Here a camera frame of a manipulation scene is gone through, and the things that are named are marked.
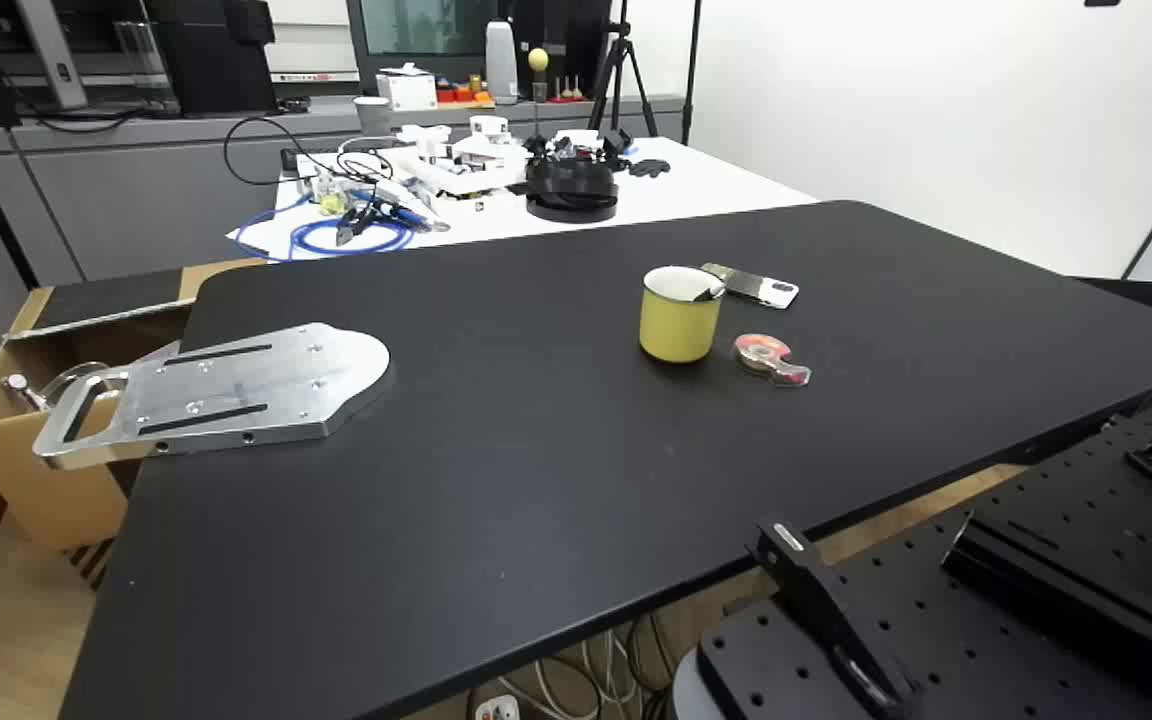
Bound grey long counter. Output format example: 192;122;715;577
0;89;686;404

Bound silver metal mounting plate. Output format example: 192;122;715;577
27;321;395;470

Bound black perforated breadboard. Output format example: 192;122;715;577
671;378;1152;720

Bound yellow cup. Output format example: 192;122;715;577
634;263;727;369

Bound brown cardboard box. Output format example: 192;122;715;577
0;257;267;590

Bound black round helmet device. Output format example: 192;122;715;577
519;140;623;223

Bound black raised rail block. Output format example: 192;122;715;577
940;342;1152;694

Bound white cylinder speaker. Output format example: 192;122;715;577
482;14;525;106

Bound white clutter of electronics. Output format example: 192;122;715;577
287;111;536;230

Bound blue coiled cable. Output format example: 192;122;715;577
285;211;416;261

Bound black camera tripod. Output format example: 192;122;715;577
584;0;658;140

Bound pink tape dispenser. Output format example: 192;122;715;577
733;330;815;392

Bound dark monitor screen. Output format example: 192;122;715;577
344;0;519;89

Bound white side table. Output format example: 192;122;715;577
224;132;825;263

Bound small white box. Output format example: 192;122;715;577
370;60;440;117

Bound white cables under table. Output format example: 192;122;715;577
469;611;686;720

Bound black clamp bracket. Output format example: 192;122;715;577
749;517;918;720

